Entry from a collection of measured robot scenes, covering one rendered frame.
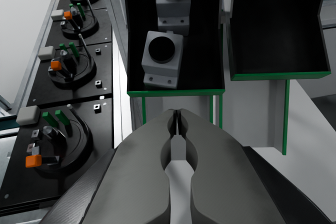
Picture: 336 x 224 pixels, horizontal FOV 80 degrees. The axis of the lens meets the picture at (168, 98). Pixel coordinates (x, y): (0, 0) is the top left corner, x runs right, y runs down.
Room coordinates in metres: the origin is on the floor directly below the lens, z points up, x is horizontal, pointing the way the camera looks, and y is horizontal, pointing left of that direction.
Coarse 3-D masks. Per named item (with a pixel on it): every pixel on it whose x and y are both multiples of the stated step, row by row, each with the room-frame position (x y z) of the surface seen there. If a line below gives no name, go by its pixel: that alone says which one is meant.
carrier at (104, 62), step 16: (48, 48) 0.57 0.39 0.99; (64, 48) 0.51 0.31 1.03; (80, 48) 0.58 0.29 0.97; (96, 48) 0.58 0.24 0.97; (112, 48) 0.59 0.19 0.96; (48, 64) 0.51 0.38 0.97; (64, 64) 0.47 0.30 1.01; (80, 64) 0.48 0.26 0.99; (96, 64) 0.50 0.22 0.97; (112, 64) 0.50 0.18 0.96; (48, 80) 0.44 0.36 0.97; (64, 80) 0.41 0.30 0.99; (80, 80) 0.42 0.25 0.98; (96, 80) 0.42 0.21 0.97; (112, 80) 0.43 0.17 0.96; (32, 96) 0.38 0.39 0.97; (48, 96) 0.37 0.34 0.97; (64, 96) 0.37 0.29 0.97; (80, 96) 0.37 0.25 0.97; (96, 96) 0.37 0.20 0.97; (112, 96) 0.37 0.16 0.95
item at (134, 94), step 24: (144, 0) 0.32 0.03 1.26; (192, 0) 0.31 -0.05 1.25; (216, 0) 0.28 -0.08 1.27; (144, 24) 0.28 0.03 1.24; (192, 24) 0.27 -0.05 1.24; (216, 24) 0.26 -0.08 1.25; (192, 48) 0.24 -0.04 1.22; (216, 48) 0.23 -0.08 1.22; (144, 72) 0.21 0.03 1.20; (192, 72) 0.20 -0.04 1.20; (216, 72) 0.20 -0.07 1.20; (144, 96) 0.18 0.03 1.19
